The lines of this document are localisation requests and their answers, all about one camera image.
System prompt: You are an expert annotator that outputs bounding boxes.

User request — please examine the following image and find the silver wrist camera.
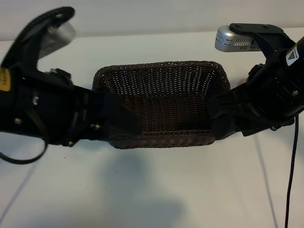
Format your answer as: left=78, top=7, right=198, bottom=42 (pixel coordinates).
left=39, top=22, right=76, bottom=60
left=214, top=25, right=261, bottom=51

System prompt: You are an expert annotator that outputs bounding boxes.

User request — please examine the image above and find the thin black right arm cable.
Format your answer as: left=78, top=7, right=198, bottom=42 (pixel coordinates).
left=285, top=116, right=299, bottom=228

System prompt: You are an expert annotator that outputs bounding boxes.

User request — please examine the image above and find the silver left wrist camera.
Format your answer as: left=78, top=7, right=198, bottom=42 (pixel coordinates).
left=39, top=22, right=76, bottom=60

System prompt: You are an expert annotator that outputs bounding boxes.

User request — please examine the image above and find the black right camera mount bracket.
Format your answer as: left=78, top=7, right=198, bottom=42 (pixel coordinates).
left=229, top=22, right=297, bottom=65

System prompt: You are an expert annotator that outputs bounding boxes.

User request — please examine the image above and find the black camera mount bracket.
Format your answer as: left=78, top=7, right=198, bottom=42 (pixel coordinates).
left=4, top=16, right=62, bottom=74
left=229, top=22, right=297, bottom=65

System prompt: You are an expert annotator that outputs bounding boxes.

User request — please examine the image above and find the black left camera mount bracket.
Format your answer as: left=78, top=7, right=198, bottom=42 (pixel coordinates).
left=4, top=16, right=62, bottom=74

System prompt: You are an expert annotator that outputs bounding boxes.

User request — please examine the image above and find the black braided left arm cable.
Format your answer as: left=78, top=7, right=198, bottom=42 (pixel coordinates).
left=0, top=6, right=76, bottom=69

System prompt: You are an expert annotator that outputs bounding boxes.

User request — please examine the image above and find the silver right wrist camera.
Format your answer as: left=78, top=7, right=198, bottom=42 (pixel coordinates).
left=214, top=25, right=261, bottom=51

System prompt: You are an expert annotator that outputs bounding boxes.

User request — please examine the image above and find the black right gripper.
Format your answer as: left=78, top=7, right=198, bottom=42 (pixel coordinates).
left=207, top=51, right=304, bottom=141

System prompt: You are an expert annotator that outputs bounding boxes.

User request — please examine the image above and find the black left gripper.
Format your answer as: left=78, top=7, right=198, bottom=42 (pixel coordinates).
left=11, top=67, right=139, bottom=147

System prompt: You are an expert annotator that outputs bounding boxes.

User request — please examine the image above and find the thin black left gripper cable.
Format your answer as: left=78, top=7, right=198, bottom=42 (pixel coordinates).
left=0, top=104, right=49, bottom=164

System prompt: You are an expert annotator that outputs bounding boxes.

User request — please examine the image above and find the dark brown woven basket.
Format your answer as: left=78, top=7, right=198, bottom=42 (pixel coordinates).
left=92, top=60, right=231, bottom=150

